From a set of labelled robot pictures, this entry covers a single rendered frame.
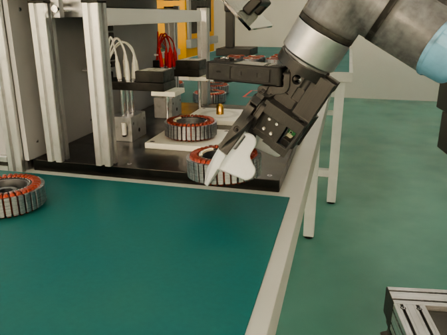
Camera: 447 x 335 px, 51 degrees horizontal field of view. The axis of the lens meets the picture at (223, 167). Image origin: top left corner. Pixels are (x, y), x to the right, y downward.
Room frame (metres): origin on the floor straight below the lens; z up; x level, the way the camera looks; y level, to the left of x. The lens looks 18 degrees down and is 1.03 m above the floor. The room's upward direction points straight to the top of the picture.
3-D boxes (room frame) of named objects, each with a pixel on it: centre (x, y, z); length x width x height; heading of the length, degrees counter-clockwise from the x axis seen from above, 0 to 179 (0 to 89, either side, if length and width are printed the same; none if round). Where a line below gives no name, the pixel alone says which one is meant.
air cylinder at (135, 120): (1.01, 0.21, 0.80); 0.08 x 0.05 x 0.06; 165
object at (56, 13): (1.13, 0.21, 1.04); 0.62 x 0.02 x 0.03; 165
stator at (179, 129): (0.97, 0.07, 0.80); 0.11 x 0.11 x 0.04
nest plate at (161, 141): (0.97, 0.07, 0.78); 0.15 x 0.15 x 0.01; 75
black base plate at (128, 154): (1.09, 0.05, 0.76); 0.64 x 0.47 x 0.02; 165
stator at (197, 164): (0.66, 0.00, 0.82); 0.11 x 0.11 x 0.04
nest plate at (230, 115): (1.20, 0.01, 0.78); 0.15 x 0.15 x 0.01; 75
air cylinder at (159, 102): (1.24, 0.15, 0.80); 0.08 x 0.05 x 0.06; 165
